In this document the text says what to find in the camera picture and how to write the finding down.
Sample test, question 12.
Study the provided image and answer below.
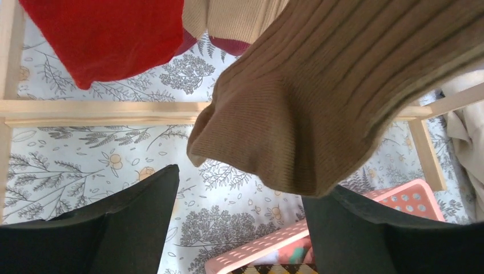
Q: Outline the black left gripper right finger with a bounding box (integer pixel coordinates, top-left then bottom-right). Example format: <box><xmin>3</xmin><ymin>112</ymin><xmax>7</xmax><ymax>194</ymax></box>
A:
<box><xmin>302</xmin><ymin>186</ymin><xmax>483</xmax><ymax>274</ymax></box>

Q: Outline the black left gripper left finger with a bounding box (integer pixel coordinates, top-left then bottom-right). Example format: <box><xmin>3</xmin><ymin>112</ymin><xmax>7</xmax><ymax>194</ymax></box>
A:
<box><xmin>1</xmin><ymin>164</ymin><xmax>180</xmax><ymax>273</ymax></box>

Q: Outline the brown yellow argyle sock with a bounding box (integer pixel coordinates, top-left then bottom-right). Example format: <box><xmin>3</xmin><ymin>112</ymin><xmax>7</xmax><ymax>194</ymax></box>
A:
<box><xmin>229</xmin><ymin>264</ymin><xmax>318</xmax><ymax>274</ymax></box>

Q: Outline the pink basket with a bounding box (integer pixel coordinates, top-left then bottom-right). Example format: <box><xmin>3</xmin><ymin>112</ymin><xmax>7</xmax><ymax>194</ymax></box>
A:
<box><xmin>205</xmin><ymin>179</ymin><xmax>445</xmax><ymax>273</ymax></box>

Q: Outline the beige striped maroon sock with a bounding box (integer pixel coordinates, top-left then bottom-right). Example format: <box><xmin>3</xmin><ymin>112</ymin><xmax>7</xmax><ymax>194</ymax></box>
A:
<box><xmin>175</xmin><ymin>0</ymin><xmax>288</xmax><ymax>56</ymax></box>

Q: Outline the pink patterned sock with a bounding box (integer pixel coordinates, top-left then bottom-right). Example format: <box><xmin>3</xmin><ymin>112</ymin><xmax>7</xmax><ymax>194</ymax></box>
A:
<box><xmin>257</xmin><ymin>247</ymin><xmax>315</xmax><ymax>264</ymax></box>

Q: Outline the floral table mat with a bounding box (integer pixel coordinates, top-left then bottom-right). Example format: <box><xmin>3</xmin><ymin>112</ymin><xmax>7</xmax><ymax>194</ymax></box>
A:
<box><xmin>3</xmin><ymin>20</ymin><xmax>476</xmax><ymax>273</ymax></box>

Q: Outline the tan ribbed sock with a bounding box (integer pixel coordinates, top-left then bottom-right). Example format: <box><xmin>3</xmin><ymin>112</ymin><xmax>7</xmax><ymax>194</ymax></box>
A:
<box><xmin>187</xmin><ymin>1</ymin><xmax>483</xmax><ymax>197</ymax></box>

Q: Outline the beige cloth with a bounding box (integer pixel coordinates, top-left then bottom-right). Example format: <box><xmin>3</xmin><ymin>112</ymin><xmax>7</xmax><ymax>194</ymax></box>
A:
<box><xmin>440</xmin><ymin>70</ymin><xmax>484</xmax><ymax>224</ymax></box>

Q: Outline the red sock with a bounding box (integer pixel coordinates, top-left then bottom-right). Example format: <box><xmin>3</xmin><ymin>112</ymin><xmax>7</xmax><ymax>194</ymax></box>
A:
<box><xmin>21</xmin><ymin>0</ymin><xmax>184</xmax><ymax>90</ymax></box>

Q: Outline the wooden rack frame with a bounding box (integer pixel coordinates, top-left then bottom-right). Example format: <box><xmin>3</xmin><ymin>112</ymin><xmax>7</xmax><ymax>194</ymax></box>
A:
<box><xmin>1</xmin><ymin>1</ymin><xmax>483</xmax><ymax>201</ymax></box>

